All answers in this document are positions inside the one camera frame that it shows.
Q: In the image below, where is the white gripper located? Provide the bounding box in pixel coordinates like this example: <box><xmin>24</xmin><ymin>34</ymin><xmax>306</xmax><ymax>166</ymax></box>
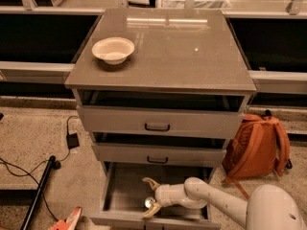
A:
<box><xmin>142</xmin><ymin>177</ymin><xmax>186</xmax><ymax>218</ymax></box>

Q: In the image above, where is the pepsi can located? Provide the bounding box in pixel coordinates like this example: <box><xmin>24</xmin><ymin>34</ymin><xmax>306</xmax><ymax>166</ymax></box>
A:
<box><xmin>144</xmin><ymin>196</ymin><xmax>155</xmax><ymax>209</ymax></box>

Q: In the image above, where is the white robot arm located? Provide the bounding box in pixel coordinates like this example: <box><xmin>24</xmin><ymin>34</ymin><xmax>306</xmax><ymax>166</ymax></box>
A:
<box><xmin>142</xmin><ymin>177</ymin><xmax>307</xmax><ymax>230</ymax></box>

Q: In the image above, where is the grey bottom drawer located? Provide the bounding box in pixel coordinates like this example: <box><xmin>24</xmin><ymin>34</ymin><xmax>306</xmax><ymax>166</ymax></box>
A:
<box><xmin>90</xmin><ymin>163</ymin><xmax>221</xmax><ymax>230</ymax></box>

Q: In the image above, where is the grey drawer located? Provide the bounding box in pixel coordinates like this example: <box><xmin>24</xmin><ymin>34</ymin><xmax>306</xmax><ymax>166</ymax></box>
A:
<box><xmin>92</xmin><ymin>133</ymin><xmax>225</xmax><ymax>168</ymax></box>
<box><xmin>77</xmin><ymin>91</ymin><xmax>243</xmax><ymax>139</ymax></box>
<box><xmin>90</xmin><ymin>163</ymin><xmax>221</xmax><ymax>230</ymax></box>

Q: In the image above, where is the grey middle drawer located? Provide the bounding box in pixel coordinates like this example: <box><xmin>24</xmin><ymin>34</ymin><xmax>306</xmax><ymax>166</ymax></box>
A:
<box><xmin>92</xmin><ymin>133</ymin><xmax>225</xmax><ymax>168</ymax></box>

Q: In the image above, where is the grey top drawer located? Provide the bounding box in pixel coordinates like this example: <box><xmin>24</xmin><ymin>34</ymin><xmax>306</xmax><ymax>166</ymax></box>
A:
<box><xmin>77</xmin><ymin>91</ymin><xmax>243</xmax><ymax>139</ymax></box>

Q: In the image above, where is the grey drawer cabinet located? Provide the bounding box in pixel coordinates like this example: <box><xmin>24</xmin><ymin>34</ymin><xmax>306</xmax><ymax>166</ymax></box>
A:
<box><xmin>64</xmin><ymin>8</ymin><xmax>257</xmax><ymax>230</ymax></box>

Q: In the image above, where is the black power adapter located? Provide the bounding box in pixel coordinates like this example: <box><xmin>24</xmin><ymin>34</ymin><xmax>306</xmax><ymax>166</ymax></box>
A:
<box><xmin>66</xmin><ymin>133</ymin><xmax>80</xmax><ymax>149</ymax></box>

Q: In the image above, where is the orange backpack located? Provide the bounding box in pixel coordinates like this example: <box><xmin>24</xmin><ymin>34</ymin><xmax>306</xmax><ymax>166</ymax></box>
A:
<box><xmin>223</xmin><ymin>110</ymin><xmax>291</xmax><ymax>198</ymax></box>

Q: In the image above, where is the black pole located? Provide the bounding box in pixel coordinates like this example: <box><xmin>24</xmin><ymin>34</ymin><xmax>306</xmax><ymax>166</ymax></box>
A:
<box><xmin>20</xmin><ymin>155</ymin><xmax>56</xmax><ymax>230</ymax></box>

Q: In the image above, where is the white paper bowl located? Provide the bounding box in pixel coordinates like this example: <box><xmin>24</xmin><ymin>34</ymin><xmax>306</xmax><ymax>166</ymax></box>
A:
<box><xmin>92</xmin><ymin>37</ymin><xmax>135</xmax><ymax>65</ymax></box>

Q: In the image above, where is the black middle drawer handle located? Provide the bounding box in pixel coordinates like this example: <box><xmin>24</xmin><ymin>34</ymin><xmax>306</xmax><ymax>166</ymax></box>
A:
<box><xmin>147</xmin><ymin>156</ymin><xmax>169</xmax><ymax>164</ymax></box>

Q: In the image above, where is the black drawer handle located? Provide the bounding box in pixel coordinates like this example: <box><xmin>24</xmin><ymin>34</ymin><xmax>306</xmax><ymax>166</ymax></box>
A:
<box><xmin>144</xmin><ymin>123</ymin><xmax>170</xmax><ymax>132</ymax></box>
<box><xmin>147</xmin><ymin>156</ymin><xmax>169</xmax><ymax>164</ymax></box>

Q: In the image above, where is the black top drawer handle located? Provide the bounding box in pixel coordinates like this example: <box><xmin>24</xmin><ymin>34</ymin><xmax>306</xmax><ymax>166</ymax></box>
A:
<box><xmin>144</xmin><ymin>123</ymin><xmax>170</xmax><ymax>132</ymax></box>

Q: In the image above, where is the black cable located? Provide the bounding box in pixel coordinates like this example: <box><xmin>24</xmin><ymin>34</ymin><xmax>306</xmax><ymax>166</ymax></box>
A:
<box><xmin>0</xmin><ymin>115</ymin><xmax>80</xmax><ymax>222</ymax></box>

